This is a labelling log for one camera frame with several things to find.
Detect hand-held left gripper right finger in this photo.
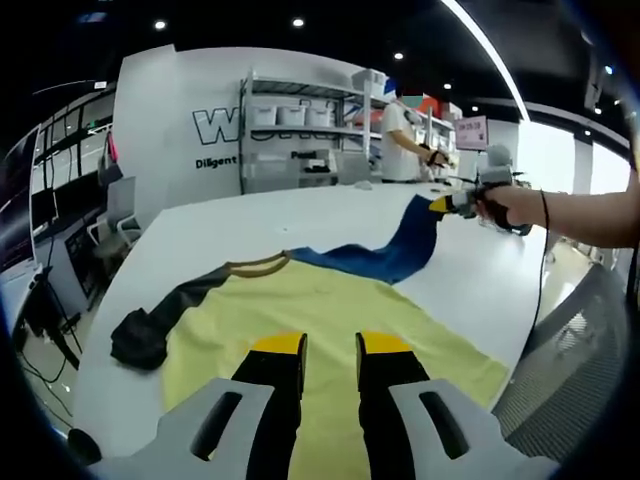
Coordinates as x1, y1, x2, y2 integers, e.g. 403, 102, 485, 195
355, 329, 559, 480

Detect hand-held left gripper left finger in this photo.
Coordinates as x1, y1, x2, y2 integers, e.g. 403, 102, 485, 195
89, 332, 309, 480

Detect yellow blue grey garment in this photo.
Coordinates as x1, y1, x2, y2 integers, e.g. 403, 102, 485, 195
109, 194, 510, 480

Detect pink sign screen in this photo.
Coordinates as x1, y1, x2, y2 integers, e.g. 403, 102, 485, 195
454, 117, 489, 152

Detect white storage box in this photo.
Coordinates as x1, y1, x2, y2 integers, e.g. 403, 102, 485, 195
352, 69, 388, 94

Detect grey mesh office chair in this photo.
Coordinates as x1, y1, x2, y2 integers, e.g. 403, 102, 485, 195
492, 262, 637, 462

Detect white storage bin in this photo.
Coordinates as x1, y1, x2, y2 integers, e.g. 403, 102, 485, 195
252, 104, 277, 129
277, 104, 307, 127
305, 104, 334, 129

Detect grey metal storage shelf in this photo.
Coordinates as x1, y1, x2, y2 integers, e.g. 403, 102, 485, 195
239, 67, 397, 195

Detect black laptop stand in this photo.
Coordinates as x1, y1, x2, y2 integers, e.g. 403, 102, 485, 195
29, 269, 82, 372

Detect black computer monitor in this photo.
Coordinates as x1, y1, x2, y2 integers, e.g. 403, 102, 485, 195
29, 189, 59, 232

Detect pink hanging bag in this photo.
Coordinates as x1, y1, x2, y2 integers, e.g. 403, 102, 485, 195
104, 131, 122, 167

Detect open laptop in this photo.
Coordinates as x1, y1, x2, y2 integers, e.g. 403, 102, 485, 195
0, 127, 44, 289

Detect black cable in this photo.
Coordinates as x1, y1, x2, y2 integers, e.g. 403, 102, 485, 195
529, 188, 552, 334

